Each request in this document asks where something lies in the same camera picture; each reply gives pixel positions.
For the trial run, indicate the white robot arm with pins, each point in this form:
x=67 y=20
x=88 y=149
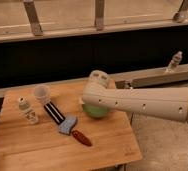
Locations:
x=166 y=103

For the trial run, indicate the translucent ceramic cup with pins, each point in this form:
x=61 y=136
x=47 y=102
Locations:
x=42 y=94

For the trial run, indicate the green bowl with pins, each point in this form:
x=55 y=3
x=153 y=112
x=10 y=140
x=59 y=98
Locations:
x=95 y=111

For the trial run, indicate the black white striped object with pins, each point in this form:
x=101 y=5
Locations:
x=56 y=115

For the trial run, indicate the dark red oblong object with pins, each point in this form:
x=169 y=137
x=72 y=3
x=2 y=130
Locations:
x=80 y=137

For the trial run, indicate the wooden table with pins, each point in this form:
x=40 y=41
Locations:
x=40 y=147

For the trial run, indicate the small white bottle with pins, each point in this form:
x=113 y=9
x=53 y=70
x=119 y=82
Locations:
x=27 y=110

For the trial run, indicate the middle metal bracket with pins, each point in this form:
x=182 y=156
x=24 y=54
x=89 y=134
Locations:
x=99 y=14

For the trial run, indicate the metal bracket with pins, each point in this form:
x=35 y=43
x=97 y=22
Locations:
x=99 y=14
x=180 y=15
x=31 y=12

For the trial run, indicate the grey metal rail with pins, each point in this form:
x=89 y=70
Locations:
x=152 y=77

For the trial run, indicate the left metal bracket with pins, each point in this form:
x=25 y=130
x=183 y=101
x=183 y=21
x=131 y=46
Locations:
x=31 y=12

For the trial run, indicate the right metal bracket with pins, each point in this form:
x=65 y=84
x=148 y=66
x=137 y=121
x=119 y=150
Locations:
x=180 y=15

